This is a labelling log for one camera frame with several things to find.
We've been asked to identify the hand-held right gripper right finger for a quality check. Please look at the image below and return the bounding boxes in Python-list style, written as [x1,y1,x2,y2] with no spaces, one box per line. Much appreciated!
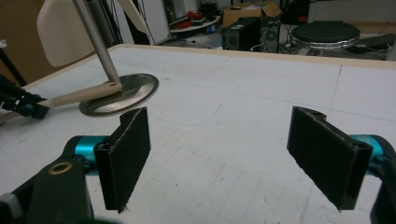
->
[287,105,374,214]

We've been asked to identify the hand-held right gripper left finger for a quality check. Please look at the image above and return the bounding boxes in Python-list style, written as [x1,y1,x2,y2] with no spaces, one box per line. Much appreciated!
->
[93,106,152,215]

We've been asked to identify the beige kitchen utensil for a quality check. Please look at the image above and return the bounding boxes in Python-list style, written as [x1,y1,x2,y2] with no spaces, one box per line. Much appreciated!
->
[0,81,124,126]

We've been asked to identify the solid beige spatula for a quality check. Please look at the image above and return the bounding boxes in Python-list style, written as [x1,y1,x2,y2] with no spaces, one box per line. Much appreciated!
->
[36,0,96,68]

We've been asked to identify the metal utensil stand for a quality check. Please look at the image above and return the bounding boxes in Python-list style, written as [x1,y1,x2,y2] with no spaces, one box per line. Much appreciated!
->
[72,0,160,118]

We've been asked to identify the white foam mat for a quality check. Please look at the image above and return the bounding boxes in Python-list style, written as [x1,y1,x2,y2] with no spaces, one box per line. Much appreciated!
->
[0,46,396,224]

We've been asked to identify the black round stool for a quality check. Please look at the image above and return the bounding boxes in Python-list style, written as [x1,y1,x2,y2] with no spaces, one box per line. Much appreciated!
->
[290,21,362,58]

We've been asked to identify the dark computer case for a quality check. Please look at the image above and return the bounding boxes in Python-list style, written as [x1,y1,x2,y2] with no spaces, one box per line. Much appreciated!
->
[260,17,282,54]

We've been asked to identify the white cabinet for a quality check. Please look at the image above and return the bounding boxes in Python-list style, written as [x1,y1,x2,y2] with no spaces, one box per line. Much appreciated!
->
[141,0,173,46]

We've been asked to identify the round white table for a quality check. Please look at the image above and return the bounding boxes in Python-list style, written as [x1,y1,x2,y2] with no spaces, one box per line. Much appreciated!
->
[169,10,222,35]

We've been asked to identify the black computer tower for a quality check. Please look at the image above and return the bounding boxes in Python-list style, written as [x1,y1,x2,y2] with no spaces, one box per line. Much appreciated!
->
[221,17,262,52]

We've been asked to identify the plain brown cardboard box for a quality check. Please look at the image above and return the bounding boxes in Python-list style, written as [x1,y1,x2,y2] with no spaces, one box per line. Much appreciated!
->
[222,0,284,28]

